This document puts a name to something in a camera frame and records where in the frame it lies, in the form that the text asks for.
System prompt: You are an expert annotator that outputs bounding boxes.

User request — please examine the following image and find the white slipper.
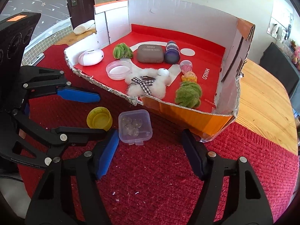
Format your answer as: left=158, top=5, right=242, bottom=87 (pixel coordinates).
left=73, top=23, right=89, bottom=35
left=82, top=20, right=95, bottom=31

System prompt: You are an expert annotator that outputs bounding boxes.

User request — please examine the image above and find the white fluffy bunny scrunchie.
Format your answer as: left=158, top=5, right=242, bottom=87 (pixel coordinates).
left=124, top=67, right=171, bottom=99

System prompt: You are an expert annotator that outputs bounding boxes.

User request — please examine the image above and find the grey eyeshadow case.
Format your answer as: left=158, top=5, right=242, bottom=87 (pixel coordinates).
left=136, top=44, right=164, bottom=64

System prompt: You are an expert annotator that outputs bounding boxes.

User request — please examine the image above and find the small clear plastic box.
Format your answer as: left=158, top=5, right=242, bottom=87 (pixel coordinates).
left=118, top=110, right=153, bottom=146

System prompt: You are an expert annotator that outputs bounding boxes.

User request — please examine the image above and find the white pink round device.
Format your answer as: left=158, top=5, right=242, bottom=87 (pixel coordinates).
left=78, top=49, right=104, bottom=66

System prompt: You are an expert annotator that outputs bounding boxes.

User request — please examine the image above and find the yellow bottle cap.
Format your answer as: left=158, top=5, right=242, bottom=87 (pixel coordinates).
left=87, top=107, right=113, bottom=131

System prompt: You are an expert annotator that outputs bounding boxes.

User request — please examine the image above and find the purple bottle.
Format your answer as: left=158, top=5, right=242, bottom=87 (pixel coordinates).
left=163, top=40, right=180, bottom=64

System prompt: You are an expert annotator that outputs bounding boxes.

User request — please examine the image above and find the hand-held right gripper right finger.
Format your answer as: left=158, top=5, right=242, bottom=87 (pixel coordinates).
left=181, top=128, right=274, bottom=225

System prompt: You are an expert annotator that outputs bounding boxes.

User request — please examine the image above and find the dark brown door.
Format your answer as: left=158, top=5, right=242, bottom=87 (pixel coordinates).
left=64, top=0, right=125, bottom=30

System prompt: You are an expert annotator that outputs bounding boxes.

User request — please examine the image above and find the white grid-pattern ledge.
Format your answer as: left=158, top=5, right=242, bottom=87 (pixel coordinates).
left=22, top=17, right=73, bottom=66

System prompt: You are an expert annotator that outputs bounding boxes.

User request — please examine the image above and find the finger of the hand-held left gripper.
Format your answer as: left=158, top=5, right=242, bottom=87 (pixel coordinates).
left=20, top=66, right=101, bottom=104
left=12, top=109, right=108, bottom=164

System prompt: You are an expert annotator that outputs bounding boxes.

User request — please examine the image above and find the black cable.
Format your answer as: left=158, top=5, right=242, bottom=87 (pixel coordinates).
left=0, top=175, right=24, bottom=183

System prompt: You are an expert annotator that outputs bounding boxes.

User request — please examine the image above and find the wall mirror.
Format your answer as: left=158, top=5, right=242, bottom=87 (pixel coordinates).
left=266, top=0, right=296, bottom=44

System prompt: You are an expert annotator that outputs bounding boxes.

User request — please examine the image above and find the pink doll figurine keychain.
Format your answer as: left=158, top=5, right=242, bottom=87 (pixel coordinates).
left=179, top=60, right=197, bottom=83

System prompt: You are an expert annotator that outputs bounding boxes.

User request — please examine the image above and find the cluster of small toys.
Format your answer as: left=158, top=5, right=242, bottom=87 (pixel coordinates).
left=289, top=40, right=300, bottom=69

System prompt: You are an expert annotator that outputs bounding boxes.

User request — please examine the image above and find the small green fluffy scrunchie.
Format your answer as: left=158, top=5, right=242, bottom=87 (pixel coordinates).
left=113, top=43, right=134, bottom=59

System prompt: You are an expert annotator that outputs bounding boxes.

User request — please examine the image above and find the large green fluffy scrunchie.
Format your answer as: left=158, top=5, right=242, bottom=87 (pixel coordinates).
left=175, top=81, right=202, bottom=109

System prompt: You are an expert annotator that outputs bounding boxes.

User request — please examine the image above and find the clear round plastic dish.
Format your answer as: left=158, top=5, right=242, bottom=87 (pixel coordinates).
left=105, top=60, right=132, bottom=80

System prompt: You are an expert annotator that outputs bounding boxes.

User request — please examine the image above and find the white flat object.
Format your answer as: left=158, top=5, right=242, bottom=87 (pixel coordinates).
left=26, top=53, right=45, bottom=66

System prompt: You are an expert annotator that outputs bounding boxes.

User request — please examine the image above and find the black cloth-covered furniture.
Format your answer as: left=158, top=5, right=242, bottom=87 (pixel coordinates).
left=259, top=42, right=300, bottom=96

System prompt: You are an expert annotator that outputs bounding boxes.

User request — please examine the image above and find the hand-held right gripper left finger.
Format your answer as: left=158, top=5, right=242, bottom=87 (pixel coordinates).
left=25, top=129, right=120, bottom=225

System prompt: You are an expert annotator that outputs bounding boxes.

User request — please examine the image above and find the red-lined cardboard box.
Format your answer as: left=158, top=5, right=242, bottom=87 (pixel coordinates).
left=64, top=0, right=256, bottom=143

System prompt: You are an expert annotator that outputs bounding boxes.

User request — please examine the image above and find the red knitted cloth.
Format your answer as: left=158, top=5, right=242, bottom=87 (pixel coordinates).
left=17, top=43, right=300, bottom=225

